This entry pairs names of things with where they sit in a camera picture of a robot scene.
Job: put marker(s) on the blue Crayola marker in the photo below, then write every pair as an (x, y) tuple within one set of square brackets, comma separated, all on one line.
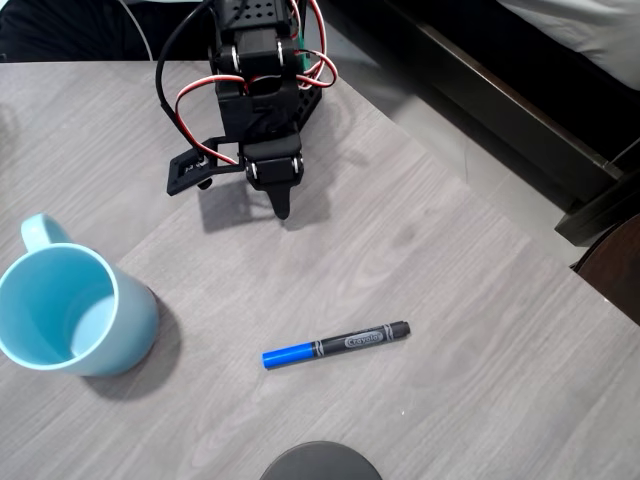
[(340, 344)]

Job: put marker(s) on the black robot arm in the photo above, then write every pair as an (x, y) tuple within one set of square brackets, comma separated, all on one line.
[(252, 55)]

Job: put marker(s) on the light blue mug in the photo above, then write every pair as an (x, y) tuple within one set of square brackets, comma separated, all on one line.
[(125, 320)]

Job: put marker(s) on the green circuit board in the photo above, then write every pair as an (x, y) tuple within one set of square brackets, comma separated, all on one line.
[(303, 57)]

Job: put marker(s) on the black round object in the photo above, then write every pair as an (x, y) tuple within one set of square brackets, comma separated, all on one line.
[(320, 462)]

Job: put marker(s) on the dark brown round furniture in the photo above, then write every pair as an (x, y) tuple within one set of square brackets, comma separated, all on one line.
[(617, 270)]

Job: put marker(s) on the white mattress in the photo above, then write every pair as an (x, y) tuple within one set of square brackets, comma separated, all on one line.
[(590, 30)]

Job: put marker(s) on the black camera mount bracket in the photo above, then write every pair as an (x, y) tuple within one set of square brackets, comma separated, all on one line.
[(186, 172)]

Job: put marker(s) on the dark wooden bed frame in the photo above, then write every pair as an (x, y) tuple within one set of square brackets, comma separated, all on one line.
[(500, 110)]

